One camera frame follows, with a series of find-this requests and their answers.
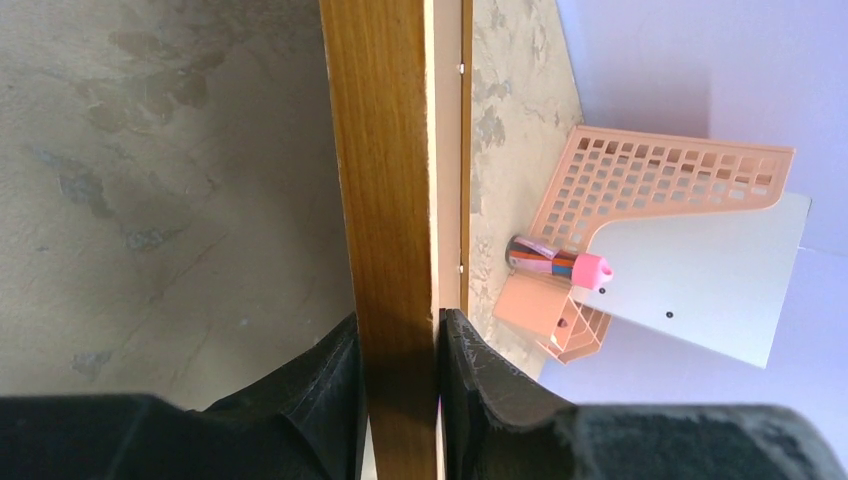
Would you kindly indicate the orange file organizer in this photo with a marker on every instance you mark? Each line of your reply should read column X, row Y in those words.
column 608, row 175

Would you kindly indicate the brown backing board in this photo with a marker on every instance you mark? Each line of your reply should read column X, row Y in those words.
column 447, row 30

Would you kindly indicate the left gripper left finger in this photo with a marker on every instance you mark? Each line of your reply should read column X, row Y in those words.
column 304, row 420

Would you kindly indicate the pink capped bottle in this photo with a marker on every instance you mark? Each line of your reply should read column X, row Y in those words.
column 580, row 269

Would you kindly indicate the wooden picture frame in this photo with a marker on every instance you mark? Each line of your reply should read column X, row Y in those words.
column 380, row 63

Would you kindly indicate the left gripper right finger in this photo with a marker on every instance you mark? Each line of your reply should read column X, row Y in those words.
column 501, row 424

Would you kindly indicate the white board in organizer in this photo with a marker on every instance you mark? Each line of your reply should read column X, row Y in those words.
column 715, row 280

